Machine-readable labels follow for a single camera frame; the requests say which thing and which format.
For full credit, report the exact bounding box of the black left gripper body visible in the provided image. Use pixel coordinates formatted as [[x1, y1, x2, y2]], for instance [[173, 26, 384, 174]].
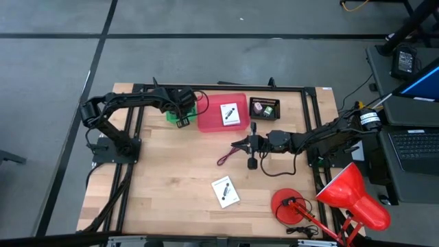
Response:
[[163, 87, 199, 129]]

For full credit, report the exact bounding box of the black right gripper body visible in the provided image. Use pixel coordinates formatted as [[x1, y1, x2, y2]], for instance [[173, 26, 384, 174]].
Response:
[[246, 121, 272, 171]]

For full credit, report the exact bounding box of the dark red cable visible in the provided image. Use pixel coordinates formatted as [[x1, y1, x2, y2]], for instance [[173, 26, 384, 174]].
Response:
[[216, 146, 241, 167]]

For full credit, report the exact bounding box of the white card reader box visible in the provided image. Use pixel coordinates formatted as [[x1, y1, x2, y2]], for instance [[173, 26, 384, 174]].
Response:
[[210, 175, 241, 209], [219, 102, 241, 127]]

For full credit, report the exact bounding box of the red plastic bin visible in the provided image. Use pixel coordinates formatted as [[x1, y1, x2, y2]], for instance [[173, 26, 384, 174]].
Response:
[[195, 92, 251, 134]]

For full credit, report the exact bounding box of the green plastic mesh basket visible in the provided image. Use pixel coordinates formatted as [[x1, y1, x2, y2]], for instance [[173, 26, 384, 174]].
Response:
[[165, 102, 198, 124]]

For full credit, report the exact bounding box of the black plastic mesh basket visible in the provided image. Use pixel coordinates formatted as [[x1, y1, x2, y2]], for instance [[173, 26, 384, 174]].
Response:
[[248, 97, 281, 121]]

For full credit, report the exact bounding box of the red desk lamp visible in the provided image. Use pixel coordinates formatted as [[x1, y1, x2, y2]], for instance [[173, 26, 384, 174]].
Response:
[[270, 162, 392, 247]]

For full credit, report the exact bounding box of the dark grey desk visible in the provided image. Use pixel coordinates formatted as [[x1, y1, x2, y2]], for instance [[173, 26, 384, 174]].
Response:
[[365, 44, 439, 207]]

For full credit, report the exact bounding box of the black laptop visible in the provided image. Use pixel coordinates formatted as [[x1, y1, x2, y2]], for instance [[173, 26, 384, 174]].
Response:
[[389, 127, 439, 176]]

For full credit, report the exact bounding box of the black power adapter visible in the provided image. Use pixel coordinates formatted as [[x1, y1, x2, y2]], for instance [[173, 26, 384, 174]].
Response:
[[390, 46, 420, 80]]

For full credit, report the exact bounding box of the computer monitor with blue screen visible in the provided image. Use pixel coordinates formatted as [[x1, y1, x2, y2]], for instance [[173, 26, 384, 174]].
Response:
[[392, 56, 439, 103]]

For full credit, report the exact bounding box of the dark furniture foot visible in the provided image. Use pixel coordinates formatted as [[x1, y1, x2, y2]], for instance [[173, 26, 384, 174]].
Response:
[[0, 149, 27, 166]]

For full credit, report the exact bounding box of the black stand leg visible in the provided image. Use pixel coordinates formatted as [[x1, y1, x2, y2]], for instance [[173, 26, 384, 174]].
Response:
[[376, 0, 439, 58]]

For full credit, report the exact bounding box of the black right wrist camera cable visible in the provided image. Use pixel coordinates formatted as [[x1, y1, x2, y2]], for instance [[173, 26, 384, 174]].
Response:
[[259, 152, 298, 178]]

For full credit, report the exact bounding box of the black aluminium table frame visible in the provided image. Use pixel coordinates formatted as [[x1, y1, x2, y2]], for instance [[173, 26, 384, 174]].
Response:
[[82, 77, 346, 243]]

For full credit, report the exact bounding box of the black lamp cord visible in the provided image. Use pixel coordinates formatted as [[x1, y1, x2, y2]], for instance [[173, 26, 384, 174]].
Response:
[[285, 224, 320, 240]]

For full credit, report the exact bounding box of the white cable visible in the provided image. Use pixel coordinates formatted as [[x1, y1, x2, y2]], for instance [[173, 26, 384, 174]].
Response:
[[372, 92, 394, 110]]

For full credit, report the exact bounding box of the yellow cable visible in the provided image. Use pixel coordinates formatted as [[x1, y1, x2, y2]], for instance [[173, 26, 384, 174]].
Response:
[[340, 0, 370, 13]]

